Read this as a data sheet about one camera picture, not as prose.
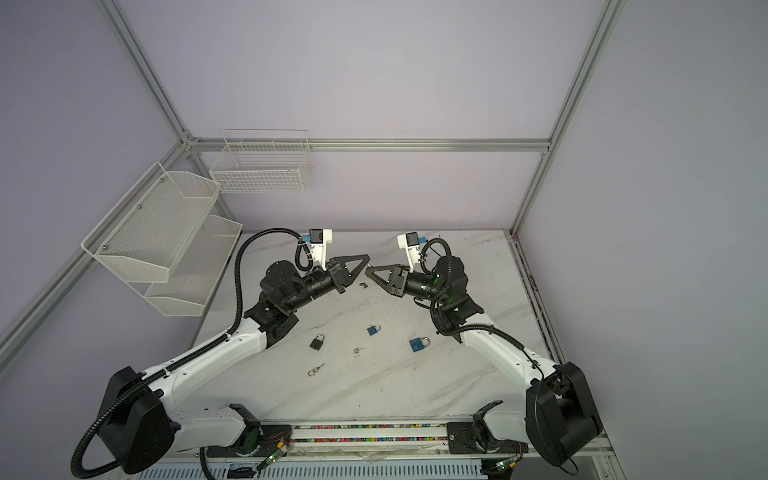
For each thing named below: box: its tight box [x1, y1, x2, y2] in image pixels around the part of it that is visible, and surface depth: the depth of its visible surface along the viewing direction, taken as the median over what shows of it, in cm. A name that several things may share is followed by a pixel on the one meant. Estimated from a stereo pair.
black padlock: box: [309, 333, 325, 351], surface depth 92 cm
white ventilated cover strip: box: [130, 461, 487, 480], surface depth 72 cm
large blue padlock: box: [409, 337, 430, 352], surface depth 92 cm
